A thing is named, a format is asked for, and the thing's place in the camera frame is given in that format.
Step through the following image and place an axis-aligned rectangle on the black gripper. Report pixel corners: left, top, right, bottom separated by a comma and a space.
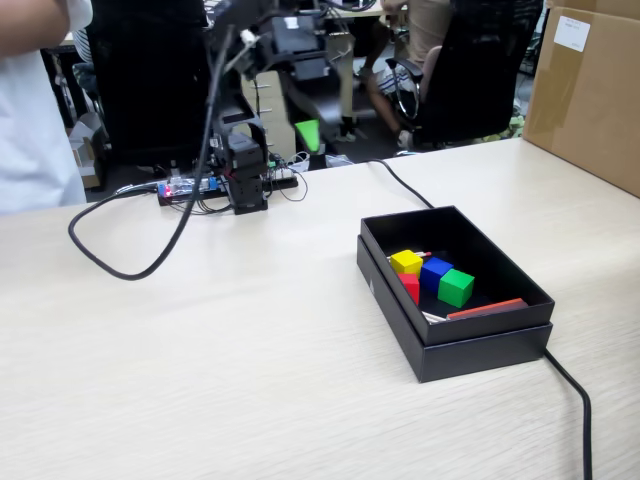
271, 14, 347, 154

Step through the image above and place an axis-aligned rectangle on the yellow wooden cube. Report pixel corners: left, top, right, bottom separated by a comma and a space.
389, 248, 424, 276

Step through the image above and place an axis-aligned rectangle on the red wooden cube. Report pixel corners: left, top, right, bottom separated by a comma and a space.
398, 272, 421, 306

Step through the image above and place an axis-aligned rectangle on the blue wooden cube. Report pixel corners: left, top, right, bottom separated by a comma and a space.
420, 257, 455, 292

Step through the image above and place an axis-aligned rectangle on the green wooden cube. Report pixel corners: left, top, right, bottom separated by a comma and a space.
437, 268, 475, 308

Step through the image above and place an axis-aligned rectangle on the bare person forearm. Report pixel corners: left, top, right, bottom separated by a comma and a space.
0, 0, 76, 57

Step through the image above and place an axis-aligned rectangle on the small open cardboard box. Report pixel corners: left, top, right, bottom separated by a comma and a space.
67, 112, 109, 192

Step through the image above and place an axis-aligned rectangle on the black cardboard box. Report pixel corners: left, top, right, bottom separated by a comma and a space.
359, 204, 557, 347

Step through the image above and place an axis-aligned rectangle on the large brown cardboard box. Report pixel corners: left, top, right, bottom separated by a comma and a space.
521, 0, 640, 199

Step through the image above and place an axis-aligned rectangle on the black open box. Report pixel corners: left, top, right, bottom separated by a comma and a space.
356, 234, 554, 384

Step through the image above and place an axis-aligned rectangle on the beige drawer cabinet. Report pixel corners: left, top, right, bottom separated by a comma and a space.
242, 68, 297, 151

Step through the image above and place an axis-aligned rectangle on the seated person in beige shirt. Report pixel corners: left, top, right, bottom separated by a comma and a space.
347, 0, 454, 151

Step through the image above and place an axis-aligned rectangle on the black chair with chrome armrest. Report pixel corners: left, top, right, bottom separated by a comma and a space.
384, 0, 544, 150

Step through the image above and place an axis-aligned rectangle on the black high-back office chair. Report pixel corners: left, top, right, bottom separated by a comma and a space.
83, 0, 222, 167

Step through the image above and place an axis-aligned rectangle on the green patterned bag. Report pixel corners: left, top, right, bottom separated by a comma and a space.
477, 113, 527, 145

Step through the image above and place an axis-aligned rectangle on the person in striped shirt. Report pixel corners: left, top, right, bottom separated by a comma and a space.
72, 27, 97, 67

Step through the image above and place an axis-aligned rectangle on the white shipping label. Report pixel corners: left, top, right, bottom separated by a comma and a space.
556, 15, 593, 53

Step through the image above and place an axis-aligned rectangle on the person in white t-shirt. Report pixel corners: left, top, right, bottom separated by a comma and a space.
0, 0, 95, 217

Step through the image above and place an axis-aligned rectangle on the thin black wire bundle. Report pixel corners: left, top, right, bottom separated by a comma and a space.
188, 149, 309, 216

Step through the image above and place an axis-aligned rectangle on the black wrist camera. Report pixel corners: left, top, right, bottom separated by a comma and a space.
226, 28, 274, 82

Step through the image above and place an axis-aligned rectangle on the black base plate with electronics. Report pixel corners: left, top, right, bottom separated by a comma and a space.
156, 172, 301, 208

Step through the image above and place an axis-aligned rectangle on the thick black camera cable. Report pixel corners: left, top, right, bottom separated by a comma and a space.
67, 22, 236, 282

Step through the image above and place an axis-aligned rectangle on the black power cable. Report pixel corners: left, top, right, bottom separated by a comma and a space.
367, 158, 594, 480

